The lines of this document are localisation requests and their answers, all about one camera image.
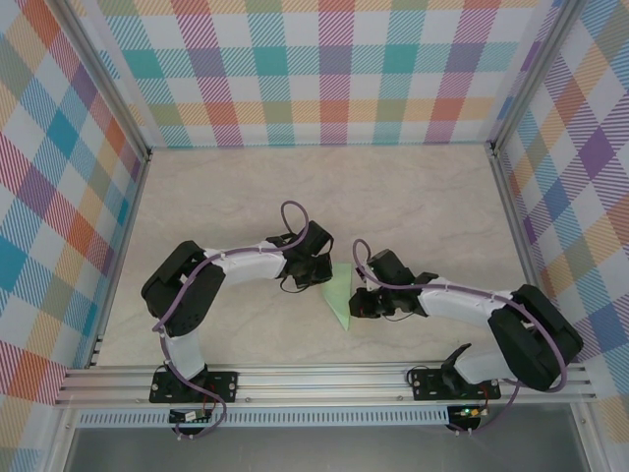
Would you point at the right circuit board with LED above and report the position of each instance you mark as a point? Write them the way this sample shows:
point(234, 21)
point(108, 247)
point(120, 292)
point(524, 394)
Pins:
point(469, 412)

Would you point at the aluminium frame leg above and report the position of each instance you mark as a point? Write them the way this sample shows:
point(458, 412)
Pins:
point(587, 437)
point(61, 442)

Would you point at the aluminium mounting rail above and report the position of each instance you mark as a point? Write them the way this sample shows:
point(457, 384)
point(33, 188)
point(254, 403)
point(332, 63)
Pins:
point(319, 383)

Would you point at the aluminium side rail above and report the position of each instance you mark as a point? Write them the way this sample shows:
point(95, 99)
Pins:
point(526, 246)
point(129, 236)

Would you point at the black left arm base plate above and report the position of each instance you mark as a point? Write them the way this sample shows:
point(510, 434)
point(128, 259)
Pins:
point(227, 386)

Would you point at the light green paper sheet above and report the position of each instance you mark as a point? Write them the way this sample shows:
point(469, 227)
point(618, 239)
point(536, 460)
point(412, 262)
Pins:
point(341, 295)

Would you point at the black left circuit board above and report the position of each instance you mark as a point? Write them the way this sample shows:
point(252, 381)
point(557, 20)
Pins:
point(184, 417)

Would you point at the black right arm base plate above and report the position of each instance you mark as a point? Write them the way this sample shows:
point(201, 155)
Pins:
point(425, 386)

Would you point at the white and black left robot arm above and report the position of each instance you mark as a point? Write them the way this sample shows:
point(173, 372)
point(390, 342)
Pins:
point(182, 300)

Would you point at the grey metal panel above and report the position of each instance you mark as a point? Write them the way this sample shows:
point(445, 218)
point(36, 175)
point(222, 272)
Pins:
point(319, 450)

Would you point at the aluminium frame post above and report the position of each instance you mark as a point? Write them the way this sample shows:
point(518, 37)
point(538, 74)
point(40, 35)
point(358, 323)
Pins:
point(105, 83)
point(535, 81)

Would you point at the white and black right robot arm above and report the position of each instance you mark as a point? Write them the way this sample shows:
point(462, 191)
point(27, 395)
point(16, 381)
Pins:
point(531, 344)

